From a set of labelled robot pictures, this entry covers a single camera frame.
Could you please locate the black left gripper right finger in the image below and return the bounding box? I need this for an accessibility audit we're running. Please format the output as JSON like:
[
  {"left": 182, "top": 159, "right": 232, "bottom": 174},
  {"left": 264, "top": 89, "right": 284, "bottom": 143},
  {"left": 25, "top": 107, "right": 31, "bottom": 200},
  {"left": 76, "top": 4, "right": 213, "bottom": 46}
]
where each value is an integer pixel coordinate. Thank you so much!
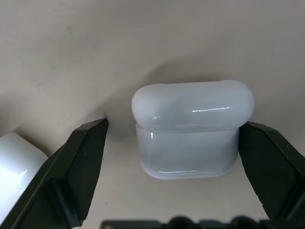
[{"left": 237, "top": 120, "right": 305, "bottom": 229}]

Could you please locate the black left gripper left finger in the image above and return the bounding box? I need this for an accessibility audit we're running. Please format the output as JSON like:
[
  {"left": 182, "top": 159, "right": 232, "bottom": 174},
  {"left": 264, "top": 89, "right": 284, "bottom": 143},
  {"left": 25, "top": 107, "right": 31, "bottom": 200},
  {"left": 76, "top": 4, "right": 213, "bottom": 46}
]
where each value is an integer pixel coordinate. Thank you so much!
[{"left": 5, "top": 117, "right": 110, "bottom": 229}]

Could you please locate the glossy white earbuds case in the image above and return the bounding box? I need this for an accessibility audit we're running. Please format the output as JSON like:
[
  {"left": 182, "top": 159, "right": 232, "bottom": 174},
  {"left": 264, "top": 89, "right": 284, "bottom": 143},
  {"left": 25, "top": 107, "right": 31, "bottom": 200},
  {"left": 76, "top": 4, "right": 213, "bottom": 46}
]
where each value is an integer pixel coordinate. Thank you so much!
[{"left": 0, "top": 132, "right": 49, "bottom": 193}]

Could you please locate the translucent white silicone case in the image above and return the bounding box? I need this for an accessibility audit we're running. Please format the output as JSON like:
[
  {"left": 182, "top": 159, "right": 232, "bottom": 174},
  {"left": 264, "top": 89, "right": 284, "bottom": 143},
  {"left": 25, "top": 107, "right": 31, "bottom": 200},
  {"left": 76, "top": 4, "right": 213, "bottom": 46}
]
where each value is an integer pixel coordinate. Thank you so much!
[{"left": 131, "top": 80, "right": 255, "bottom": 179}]

